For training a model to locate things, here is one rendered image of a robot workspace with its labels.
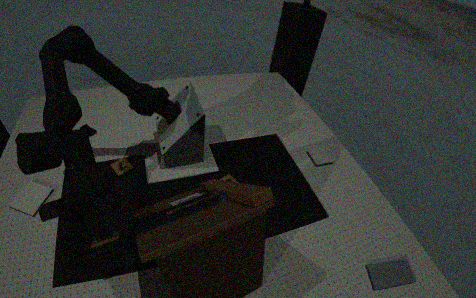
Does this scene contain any brown square letter tile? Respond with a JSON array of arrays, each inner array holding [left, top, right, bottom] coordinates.
[[111, 157, 133, 177], [220, 174, 238, 183]]

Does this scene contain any white paper ticket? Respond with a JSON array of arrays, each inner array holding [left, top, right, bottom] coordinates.
[[170, 193, 203, 206]]

